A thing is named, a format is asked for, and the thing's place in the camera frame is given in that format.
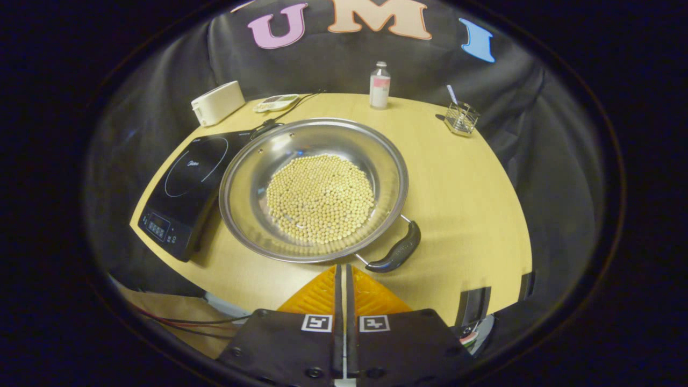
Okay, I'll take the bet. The black backdrop cloth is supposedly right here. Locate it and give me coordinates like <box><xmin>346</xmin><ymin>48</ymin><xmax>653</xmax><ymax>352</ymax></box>
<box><xmin>86</xmin><ymin>0</ymin><xmax>608</xmax><ymax>345</ymax></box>

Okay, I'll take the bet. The clear bottle with pink label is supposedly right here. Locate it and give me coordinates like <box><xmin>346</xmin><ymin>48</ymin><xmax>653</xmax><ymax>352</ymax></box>
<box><xmin>369</xmin><ymin>61</ymin><xmax>391</xmax><ymax>110</ymax></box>

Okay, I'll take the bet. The black power cable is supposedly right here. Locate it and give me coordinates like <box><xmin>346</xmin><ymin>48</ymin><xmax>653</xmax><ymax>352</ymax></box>
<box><xmin>248</xmin><ymin>90</ymin><xmax>326</xmax><ymax>141</ymax></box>

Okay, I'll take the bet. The pile of soybeans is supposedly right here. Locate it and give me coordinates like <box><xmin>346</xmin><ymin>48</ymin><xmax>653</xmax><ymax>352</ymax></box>
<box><xmin>266</xmin><ymin>154</ymin><xmax>375</xmax><ymax>245</ymax></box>

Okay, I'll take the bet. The wire mesh holder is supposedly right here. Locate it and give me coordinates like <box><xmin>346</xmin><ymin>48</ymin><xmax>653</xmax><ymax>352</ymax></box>
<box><xmin>444</xmin><ymin>102</ymin><xmax>480</xmax><ymax>137</ymax></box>

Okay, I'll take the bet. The brown board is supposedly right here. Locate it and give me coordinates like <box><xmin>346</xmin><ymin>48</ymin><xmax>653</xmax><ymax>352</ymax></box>
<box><xmin>116</xmin><ymin>285</ymin><xmax>253</xmax><ymax>360</ymax></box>

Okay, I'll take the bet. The white divided dish of beans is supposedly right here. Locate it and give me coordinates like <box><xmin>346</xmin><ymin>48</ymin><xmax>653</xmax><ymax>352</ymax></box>
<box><xmin>253</xmin><ymin>94</ymin><xmax>300</xmax><ymax>113</ymax></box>

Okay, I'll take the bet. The thin black cable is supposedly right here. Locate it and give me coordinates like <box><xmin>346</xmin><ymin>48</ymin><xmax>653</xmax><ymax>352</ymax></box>
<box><xmin>140</xmin><ymin>317</ymin><xmax>237</xmax><ymax>340</ymax></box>

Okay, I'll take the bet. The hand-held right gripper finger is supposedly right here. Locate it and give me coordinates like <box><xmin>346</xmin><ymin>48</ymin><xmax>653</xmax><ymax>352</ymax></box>
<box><xmin>346</xmin><ymin>263</ymin><xmax>475</xmax><ymax>385</ymax></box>
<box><xmin>217</xmin><ymin>263</ymin><xmax>345</xmax><ymax>385</ymax></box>

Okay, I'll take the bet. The white toaster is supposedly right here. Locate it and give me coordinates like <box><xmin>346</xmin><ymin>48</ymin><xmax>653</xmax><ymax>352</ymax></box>
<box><xmin>191</xmin><ymin>81</ymin><xmax>246</xmax><ymax>127</ymax></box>

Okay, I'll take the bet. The black induction cooktop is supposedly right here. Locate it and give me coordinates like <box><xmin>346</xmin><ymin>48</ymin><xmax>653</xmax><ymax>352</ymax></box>
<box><xmin>138</xmin><ymin>131</ymin><xmax>259</xmax><ymax>262</ymax></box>

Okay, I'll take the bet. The thin red cable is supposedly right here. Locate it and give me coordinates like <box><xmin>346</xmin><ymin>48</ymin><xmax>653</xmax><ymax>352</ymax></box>
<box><xmin>129</xmin><ymin>304</ymin><xmax>253</xmax><ymax>329</ymax></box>

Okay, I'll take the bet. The stainless steel pot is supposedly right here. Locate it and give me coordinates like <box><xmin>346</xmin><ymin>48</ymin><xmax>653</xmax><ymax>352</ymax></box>
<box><xmin>219</xmin><ymin>117</ymin><xmax>421</xmax><ymax>274</ymax></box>

